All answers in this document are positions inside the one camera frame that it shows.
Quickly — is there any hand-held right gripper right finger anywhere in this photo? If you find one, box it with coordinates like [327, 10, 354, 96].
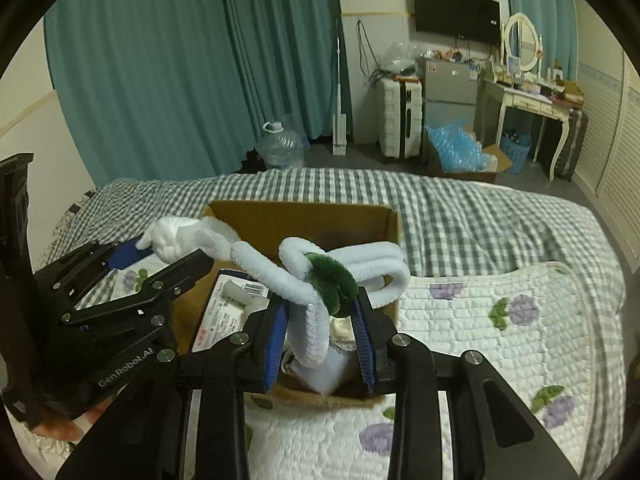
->
[350, 287, 593, 480]

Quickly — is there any white oval vanity mirror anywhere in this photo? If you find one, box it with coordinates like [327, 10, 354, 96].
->
[501, 12, 544, 74]

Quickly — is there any blue bag of bottles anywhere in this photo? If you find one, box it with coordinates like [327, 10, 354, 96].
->
[425, 117, 497, 173]

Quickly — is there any white dressing table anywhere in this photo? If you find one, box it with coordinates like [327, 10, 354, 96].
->
[482, 65, 574, 182]

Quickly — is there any black wall television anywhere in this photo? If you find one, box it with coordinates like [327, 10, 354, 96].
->
[412, 0, 502, 47]

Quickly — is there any grey gingham bed sheet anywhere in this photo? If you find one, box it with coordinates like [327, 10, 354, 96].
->
[37, 167, 640, 480]

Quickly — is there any small cardboard box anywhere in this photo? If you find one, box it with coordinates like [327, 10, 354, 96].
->
[422, 132, 514, 184]

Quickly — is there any clear plastic bag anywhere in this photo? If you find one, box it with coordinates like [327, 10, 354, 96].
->
[382, 40, 419, 79]

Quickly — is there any person's left hand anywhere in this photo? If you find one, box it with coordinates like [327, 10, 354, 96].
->
[47, 394, 118, 443]

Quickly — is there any white louvered wardrobe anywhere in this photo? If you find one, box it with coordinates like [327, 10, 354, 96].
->
[570, 47, 640, 271]

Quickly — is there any silver mini fridge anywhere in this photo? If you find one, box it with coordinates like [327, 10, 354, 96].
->
[417, 56, 481, 158]

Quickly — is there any white ribbed suitcase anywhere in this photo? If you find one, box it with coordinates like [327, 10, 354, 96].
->
[377, 76, 426, 159]

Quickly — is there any black wall cable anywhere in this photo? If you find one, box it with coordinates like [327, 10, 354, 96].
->
[355, 19, 383, 87]

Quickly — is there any white floral quilt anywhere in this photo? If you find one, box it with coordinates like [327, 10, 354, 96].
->
[10, 260, 628, 480]

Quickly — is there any dark suitcase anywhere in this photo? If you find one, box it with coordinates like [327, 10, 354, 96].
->
[555, 107, 589, 181]

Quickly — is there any tissue pack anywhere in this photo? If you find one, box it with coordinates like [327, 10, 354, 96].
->
[190, 270, 273, 354]

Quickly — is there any blue plastic basket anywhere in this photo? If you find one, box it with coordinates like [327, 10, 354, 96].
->
[500, 130, 532, 171]

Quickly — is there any brown cardboard box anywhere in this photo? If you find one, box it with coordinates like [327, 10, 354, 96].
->
[172, 200, 405, 406]

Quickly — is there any clear water jug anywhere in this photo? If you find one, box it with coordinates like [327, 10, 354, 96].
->
[256, 120, 307, 171]

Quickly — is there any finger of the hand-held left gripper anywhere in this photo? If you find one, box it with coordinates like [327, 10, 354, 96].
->
[59, 247, 217, 328]
[32, 239, 152, 306]

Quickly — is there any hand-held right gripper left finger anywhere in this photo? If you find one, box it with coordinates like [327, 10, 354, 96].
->
[55, 297, 291, 480]

